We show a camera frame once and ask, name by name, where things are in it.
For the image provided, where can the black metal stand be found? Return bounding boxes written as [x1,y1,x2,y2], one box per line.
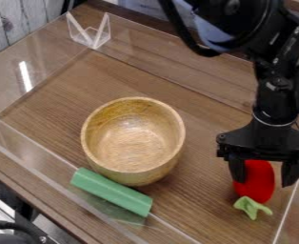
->
[0,210,52,244]

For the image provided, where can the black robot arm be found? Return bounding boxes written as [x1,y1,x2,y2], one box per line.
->
[157,0,299,187]

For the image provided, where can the clear acrylic tray walls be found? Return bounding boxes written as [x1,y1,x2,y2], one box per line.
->
[0,17,299,244]

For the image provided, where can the clear acrylic corner bracket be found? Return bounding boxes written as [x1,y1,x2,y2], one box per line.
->
[66,12,112,50]

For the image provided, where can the black cable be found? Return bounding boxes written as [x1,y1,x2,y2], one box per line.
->
[0,220,46,239]

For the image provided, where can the red felt fruit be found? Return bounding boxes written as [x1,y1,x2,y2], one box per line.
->
[232,160,276,220]

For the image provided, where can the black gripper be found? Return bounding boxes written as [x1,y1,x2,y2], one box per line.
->
[216,119,299,187]

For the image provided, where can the wooden bowl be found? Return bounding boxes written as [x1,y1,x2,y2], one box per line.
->
[80,96,185,187]

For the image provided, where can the green rectangular block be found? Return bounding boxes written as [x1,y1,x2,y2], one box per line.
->
[69,168,153,217]

